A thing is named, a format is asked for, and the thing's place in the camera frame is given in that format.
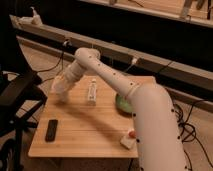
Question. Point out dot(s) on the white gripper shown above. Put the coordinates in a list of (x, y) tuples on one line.
[(72, 74)]

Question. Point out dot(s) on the white ceramic cup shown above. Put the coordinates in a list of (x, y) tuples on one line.
[(56, 93)]

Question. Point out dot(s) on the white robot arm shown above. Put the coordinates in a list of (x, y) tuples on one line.
[(158, 138)]

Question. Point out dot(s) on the black chair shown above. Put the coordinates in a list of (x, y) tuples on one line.
[(19, 100)]

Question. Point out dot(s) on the black remote control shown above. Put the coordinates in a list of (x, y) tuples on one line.
[(51, 130)]

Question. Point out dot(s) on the wooden table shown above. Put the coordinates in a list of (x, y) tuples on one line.
[(84, 130)]

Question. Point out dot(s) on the green bowl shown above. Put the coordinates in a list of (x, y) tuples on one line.
[(122, 104)]

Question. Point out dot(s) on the white spray bottle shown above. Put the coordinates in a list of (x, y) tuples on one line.
[(36, 17)]

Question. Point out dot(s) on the red carrot toy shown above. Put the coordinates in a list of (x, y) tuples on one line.
[(132, 134)]

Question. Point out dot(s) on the white sponge block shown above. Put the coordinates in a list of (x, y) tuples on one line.
[(127, 142)]

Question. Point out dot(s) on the metal rail beam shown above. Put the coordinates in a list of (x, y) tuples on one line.
[(169, 73)]

